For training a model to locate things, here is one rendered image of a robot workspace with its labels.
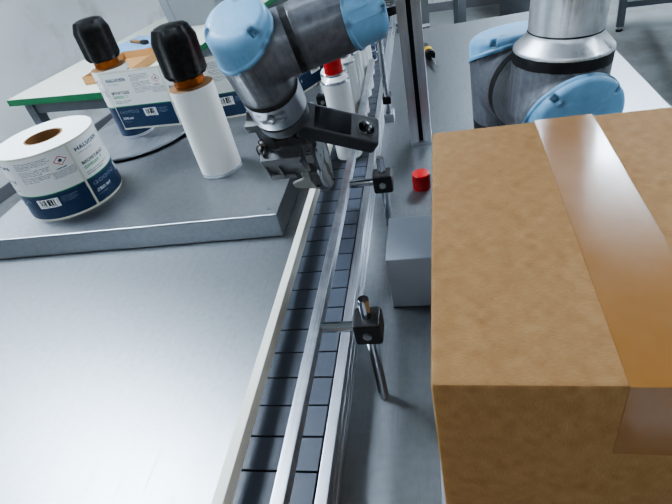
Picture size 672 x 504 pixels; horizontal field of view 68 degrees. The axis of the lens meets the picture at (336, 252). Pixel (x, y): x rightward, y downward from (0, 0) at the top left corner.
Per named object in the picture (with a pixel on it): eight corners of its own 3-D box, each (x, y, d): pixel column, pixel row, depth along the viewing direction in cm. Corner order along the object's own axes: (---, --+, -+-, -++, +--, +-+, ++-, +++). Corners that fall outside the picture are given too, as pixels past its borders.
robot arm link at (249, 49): (281, 25, 49) (203, 59, 50) (311, 96, 59) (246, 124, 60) (263, -25, 52) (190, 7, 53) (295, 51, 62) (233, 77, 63)
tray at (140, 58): (125, 59, 247) (122, 51, 245) (167, 52, 240) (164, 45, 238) (85, 85, 222) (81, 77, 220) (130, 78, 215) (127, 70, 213)
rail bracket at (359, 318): (339, 386, 63) (310, 291, 53) (396, 385, 61) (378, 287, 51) (336, 408, 60) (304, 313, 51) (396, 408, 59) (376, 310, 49)
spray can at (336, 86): (342, 150, 104) (322, 50, 91) (366, 150, 102) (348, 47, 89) (334, 162, 100) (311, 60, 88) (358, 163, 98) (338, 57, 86)
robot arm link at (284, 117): (299, 59, 62) (296, 113, 59) (309, 83, 66) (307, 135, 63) (243, 68, 63) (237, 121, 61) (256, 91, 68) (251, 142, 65)
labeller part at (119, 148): (117, 118, 149) (115, 115, 149) (211, 104, 143) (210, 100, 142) (60, 170, 126) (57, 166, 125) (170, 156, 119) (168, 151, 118)
